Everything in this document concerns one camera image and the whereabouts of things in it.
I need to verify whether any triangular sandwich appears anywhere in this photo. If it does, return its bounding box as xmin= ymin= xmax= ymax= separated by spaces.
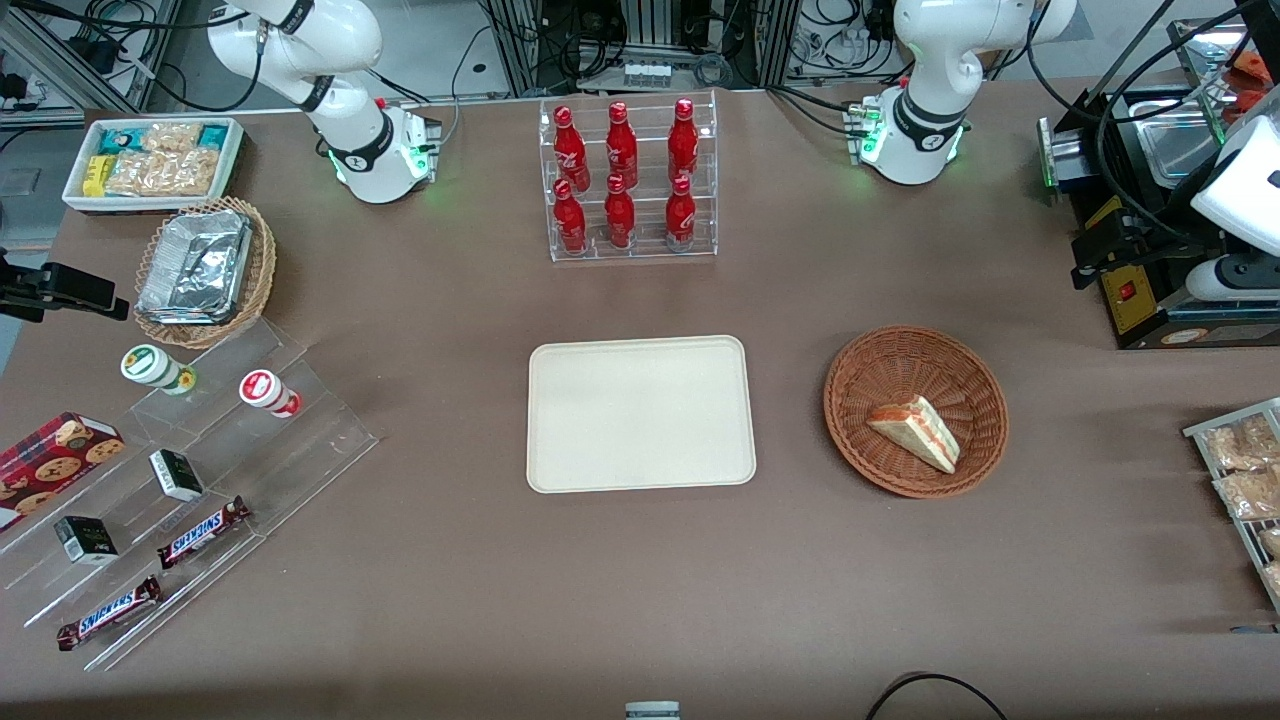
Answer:
xmin=866 ymin=395 xmax=961 ymax=475

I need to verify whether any brown wicker basket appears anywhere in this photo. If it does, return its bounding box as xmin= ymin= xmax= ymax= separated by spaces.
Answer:
xmin=823 ymin=325 xmax=1009 ymax=499

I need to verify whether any cream plastic tray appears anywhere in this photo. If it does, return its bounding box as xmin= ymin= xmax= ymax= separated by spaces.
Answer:
xmin=527 ymin=335 xmax=757 ymax=495

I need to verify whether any light wicker basket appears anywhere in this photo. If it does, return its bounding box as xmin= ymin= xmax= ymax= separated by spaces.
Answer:
xmin=133 ymin=196 xmax=277 ymax=350

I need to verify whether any black hot dog machine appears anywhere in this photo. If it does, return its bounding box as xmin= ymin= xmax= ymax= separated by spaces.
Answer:
xmin=1038 ymin=15 xmax=1280 ymax=350

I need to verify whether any red cola bottle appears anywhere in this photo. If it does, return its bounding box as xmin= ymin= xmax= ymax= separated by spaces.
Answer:
xmin=605 ymin=101 xmax=639 ymax=191
xmin=665 ymin=176 xmax=697 ymax=253
xmin=604 ymin=174 xmax=636 ymax=250
xmin=667 ymin=98 xmax=700 ymax=186
xmin=553 ymin=178 xmax=588 ymax=254
xmin=553 ymin=105 xmax=591 ymax=193

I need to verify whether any clear acrylic bottle rack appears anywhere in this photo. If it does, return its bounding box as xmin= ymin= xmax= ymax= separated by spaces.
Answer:
xmin=540 ymin=90 xmax=719 ymax=263

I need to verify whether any clear acrylic stepped stand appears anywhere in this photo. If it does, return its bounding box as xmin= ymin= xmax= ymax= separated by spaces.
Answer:
xmin=0 ymin=318 xmax=381 ymax=671

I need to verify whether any red capped drink bottle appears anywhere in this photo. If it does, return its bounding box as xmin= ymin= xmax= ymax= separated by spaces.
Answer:
xmin=239 ymin=369 xmax=302 ymax=418

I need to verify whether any silver foil packet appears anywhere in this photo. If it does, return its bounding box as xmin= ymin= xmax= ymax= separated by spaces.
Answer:
xmin=137 ymin=210 xmax=253 ymax=326

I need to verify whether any Snickers bar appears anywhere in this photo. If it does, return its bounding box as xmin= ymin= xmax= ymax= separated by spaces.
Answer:
xmin=157 ymin=496 xmax=251 ymax=570
xmin=56 ymin=576 xmax=163 ymax=651

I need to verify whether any clear rice cracker pack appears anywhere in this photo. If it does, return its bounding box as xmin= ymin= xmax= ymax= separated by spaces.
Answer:
xmin=140 ymin=122 xmax=206 ymax=153

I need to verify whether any large rice cracker pack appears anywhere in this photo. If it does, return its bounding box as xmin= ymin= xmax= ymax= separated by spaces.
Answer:
xmin=105 ymin=148 xmax=222 ymax=197

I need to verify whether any small black box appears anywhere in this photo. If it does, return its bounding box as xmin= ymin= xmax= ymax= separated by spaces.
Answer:
xmin=54 ymin=516 xmax=119 ymax=565
xmin=149 ymin=449 xmax=205 ymax=502

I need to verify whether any green capped drink bottle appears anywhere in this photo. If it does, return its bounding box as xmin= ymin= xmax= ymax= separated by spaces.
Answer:
xmin=121 ymin=344 xmax=197 ymax=395

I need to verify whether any white snack bin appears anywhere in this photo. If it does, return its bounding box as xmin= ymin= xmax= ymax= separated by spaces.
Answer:
xmin=62 ymin=117 xmax=246 ymax=214

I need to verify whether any black clamp device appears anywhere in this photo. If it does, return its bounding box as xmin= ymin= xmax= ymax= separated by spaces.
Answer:
xmin=0 ymin=250 xmax=131 ymax=323

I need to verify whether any red cookie box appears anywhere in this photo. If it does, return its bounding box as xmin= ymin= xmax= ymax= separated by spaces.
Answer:
xmin=0 ymin=412 xmax=127 ymax=531

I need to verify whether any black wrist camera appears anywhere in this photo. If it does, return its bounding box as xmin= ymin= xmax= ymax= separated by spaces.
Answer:
xmin=1072 ymin=208 xmax=1153 ymax=293

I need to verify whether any metal wire rack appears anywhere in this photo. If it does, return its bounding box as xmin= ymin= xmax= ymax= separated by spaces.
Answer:
xmin=1183 ymin=398 xmax=1280 ymax=613

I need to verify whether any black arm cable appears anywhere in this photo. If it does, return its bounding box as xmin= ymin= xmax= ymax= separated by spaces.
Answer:
xmin=1025 ymin=0 xmax=1280 ymax=246

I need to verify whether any black table cable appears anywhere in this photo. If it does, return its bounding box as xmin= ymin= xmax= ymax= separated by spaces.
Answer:
xmin=865 ymin=673 xmax=1009 ymax=720

